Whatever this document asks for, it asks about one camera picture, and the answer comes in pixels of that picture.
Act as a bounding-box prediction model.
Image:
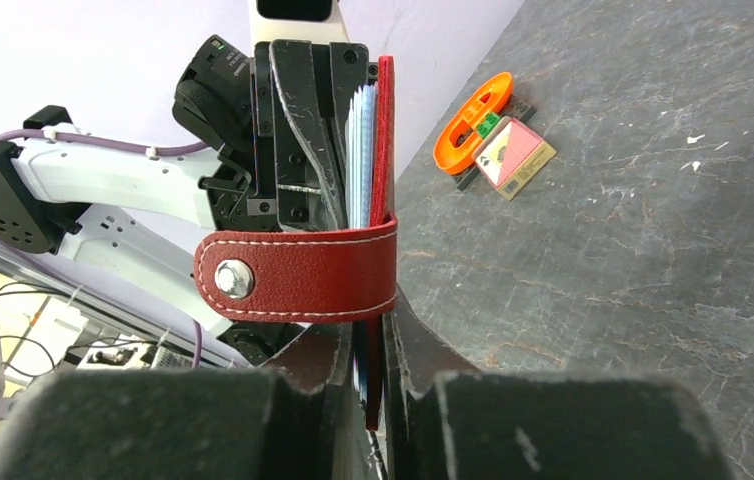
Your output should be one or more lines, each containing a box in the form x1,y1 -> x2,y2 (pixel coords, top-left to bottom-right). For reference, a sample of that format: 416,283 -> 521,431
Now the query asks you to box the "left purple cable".
0,129 -> 213,369

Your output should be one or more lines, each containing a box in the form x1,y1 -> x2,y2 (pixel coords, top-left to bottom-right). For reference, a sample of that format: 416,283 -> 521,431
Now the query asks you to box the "red leather card holder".
193,55 -> 397,430

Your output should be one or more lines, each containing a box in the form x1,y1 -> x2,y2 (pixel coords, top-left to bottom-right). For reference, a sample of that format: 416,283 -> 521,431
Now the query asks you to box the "green toy brick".
475,112 -> 501,139

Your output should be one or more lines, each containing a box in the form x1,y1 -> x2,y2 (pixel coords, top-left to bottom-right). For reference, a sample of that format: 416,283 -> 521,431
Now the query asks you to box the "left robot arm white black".
0,35 -> 393,337

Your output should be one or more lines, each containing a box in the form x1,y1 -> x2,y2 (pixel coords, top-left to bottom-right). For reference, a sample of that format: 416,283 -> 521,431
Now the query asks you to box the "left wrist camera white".
248,0 -> 349,45

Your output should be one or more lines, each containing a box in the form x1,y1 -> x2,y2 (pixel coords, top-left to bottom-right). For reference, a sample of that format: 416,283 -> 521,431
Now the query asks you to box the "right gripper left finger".
0,325 -> 352,479

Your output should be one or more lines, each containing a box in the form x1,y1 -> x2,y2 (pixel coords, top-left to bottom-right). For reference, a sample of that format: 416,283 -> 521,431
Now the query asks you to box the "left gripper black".
201,39 -> 377,232

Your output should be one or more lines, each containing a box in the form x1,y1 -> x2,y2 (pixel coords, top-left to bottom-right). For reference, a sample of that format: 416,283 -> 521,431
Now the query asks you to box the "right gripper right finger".
383,296 -> 732,479

